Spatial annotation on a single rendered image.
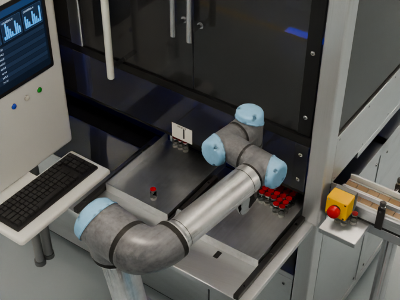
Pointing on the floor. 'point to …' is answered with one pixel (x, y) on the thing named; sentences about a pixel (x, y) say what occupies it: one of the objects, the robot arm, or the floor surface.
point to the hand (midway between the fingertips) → (240, 212)
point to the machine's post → (324, 138)
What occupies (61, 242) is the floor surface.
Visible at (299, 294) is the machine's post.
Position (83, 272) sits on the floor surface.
